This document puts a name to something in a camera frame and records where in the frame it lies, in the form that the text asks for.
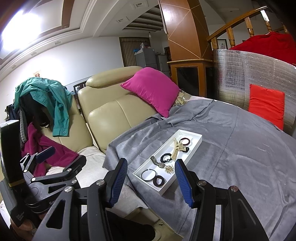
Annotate beige crumpled cloth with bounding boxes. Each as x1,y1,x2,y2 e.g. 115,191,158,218
172,90,191,107

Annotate pink cushion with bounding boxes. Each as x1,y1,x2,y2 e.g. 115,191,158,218
120,67,180,118

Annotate dark clothes pile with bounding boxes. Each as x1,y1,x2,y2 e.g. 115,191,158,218
5,93,51,144

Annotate beige leather sofa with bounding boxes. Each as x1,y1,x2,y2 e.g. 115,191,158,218
45,66,183,176

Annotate wooden cabinet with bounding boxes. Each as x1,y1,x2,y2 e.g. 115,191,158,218
167,59,213,98

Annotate beige hair claw clip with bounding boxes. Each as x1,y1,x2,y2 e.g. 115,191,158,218
170,137,188,161

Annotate ceiling lamp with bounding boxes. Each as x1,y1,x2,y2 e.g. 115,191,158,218
0,0,40,49

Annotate black cuff bangle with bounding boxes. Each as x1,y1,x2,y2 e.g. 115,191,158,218
141,169,155,181

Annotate silver foil insulation sheet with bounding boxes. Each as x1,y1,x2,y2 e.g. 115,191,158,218
212,49,296,139

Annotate grey refrigerator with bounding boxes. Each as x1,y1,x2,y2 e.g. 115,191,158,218
135,48,156,69

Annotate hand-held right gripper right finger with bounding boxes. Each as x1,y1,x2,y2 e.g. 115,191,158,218
174,159,270,241

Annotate white rectangular tray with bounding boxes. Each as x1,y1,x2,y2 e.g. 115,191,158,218
132,129,203,196

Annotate teal shirt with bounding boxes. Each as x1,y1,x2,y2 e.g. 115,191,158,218
14,77,73,137

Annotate wooden pillar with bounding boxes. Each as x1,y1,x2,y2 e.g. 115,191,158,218
158,0,212,62

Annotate gold face metal watch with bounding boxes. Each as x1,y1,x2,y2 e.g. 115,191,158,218
150,156,166,168

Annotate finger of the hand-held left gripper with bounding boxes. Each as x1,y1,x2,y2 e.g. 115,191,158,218
30,155,87,184
20,146,56,172

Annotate red blanket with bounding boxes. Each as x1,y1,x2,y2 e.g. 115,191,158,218
228,31,296,66

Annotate red cushion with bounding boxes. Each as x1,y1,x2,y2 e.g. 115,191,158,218
248,84,285,131

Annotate wooden stair railing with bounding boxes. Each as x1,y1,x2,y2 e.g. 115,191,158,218
206,6,289,50

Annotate grey cloth cover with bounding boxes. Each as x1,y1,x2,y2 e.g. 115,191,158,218
102,98,296,241

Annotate white sofa cover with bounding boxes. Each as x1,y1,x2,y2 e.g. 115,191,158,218
46,146,141,223

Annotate black bead bracelet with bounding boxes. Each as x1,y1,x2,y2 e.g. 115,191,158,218
160,153,173,164

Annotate black scrunchie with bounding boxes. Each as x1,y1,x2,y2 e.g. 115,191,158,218
152,175,165,186

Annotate magenta cloth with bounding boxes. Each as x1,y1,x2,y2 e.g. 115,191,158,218
21,122,80,178

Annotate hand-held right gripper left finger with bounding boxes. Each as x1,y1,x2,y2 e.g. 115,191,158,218
31,158,128,241

